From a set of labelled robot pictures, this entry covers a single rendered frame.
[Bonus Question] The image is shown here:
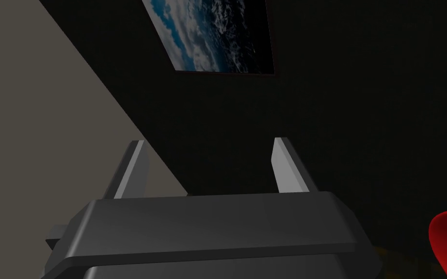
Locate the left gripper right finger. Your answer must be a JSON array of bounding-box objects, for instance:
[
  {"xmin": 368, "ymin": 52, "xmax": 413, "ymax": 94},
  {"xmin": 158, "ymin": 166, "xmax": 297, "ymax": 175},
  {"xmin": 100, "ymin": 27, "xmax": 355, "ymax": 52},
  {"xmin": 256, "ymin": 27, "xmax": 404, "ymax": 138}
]
[{"xmin": 271, "ymin": 137, "xmax": 319, "ymax": 194}]

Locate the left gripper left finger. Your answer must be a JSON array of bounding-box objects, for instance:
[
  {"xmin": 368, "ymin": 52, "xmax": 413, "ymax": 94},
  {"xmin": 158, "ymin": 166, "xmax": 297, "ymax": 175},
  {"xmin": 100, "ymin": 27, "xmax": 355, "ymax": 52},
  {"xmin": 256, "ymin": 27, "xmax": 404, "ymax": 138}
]
[{"xmin": 103, "ymin": 139, "xmax": 150, "ymax": 200}]

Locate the blue and white wall picture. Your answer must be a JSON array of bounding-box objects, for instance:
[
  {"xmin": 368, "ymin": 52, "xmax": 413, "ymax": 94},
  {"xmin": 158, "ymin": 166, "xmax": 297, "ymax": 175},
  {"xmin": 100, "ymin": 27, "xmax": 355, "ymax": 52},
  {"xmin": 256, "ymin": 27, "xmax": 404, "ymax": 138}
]
[{"xmin": 142, "ymin": 0, "xmax": 276, "ymax": 76}]

